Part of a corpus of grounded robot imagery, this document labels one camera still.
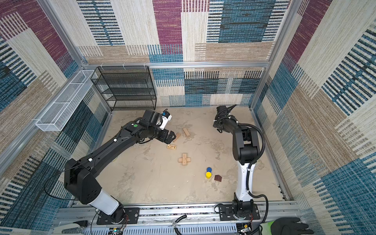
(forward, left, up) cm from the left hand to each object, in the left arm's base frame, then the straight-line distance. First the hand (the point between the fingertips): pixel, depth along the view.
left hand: (169, 131), depth 82 cm
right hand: (+16, -34, -16) cm, 41 cm away
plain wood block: (+13, -9, -19) cm, 25 cm away
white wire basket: (+21, +56, +12) cm, 61 cm away
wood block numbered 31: (-8, -8, -17) cm, 21 cm away
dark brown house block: (-19, -27, -19) cm, 38 cm away
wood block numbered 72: (-8, -5, -19) cm, 21 cm away
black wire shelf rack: (+42, +35, -2) cm, 55 cm away
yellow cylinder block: (-18, -22, -19) cm, 33 cm away
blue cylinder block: (-14, -22, -20) cm, 33 cm away
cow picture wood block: (+1, +1, -18) cm, 18 cm away
